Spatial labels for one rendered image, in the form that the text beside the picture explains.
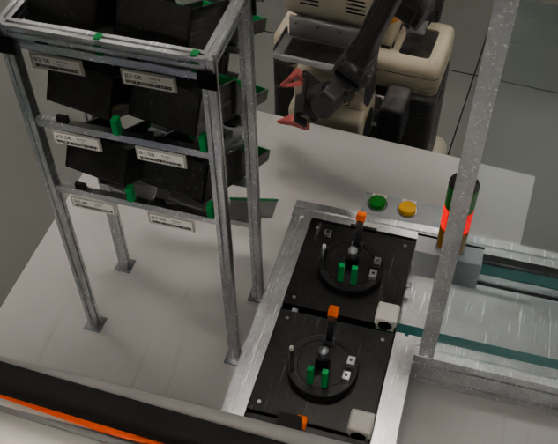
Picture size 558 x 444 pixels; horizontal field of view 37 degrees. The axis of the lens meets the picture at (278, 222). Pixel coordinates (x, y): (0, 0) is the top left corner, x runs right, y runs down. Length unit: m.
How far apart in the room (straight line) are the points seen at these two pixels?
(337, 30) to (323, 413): 1.05
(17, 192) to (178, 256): 1.56
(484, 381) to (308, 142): 0.84
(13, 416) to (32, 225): 3.11
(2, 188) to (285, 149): 1.57
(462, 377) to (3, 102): 2.66
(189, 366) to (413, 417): 0.48
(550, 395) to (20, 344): 1.11
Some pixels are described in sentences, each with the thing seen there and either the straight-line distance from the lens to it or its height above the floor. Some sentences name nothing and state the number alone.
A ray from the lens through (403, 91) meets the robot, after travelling 2.59.
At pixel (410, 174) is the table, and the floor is 0.86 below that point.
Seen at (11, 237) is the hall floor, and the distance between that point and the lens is 3.31.
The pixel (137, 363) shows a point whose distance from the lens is 1.83.
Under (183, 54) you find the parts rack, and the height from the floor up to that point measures 1.66.
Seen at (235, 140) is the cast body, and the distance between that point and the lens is 1.69.
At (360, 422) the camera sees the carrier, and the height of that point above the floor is 0.99.
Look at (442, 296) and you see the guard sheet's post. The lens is 1.55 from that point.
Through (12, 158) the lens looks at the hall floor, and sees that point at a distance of 3.61.
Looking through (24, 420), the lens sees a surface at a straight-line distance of 0.22.
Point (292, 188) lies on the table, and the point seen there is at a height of 0.86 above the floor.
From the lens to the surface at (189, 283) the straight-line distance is 1.94.
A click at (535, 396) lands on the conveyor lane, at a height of 0.91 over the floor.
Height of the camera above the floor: 2.40
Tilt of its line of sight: 49 degrees down
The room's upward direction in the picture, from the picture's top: 1 degrees counter-clockwise
